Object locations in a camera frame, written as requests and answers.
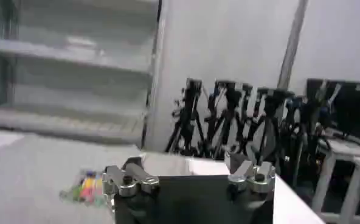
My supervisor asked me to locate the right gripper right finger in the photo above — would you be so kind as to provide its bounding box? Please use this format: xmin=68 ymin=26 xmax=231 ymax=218
xmin=224 ymin=152 xmax=277 ymax=194

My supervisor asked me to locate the black camera tripod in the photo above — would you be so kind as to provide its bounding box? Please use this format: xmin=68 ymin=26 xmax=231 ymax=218
xmin=164 ymin=77 xmax=210 ymax=156
xmin=246 ymin=87 xmax=296 ymax=174
xmin=206 ymin=79 xmax=254 ymax=159

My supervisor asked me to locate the white open display shelf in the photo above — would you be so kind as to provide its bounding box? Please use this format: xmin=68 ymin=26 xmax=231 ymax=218
xmin=0 ymin=0 xmax=163 ymax=150

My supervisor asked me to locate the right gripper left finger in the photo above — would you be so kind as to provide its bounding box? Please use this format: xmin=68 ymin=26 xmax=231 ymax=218
xmin=102 ymin=156 xmax=161 ymax=211

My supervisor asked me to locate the grey cloth with colourful print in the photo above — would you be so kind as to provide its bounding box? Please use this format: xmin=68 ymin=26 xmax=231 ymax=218
xmin=0 ymin=133 xmax=187 ymax=224

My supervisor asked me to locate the white desk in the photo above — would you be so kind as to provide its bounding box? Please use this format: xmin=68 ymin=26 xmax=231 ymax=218
xmin=311 ymin=135 xmax=360 ymax=224

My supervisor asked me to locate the black computer monitor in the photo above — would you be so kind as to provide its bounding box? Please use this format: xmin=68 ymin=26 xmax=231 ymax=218
xmin=306 ymin=78 xmax=360 ymax=139

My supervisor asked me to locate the grey wall pole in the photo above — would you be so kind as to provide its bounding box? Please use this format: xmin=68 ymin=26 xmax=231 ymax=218
xmin=276 ymin=0 xmax=309 ymax=89

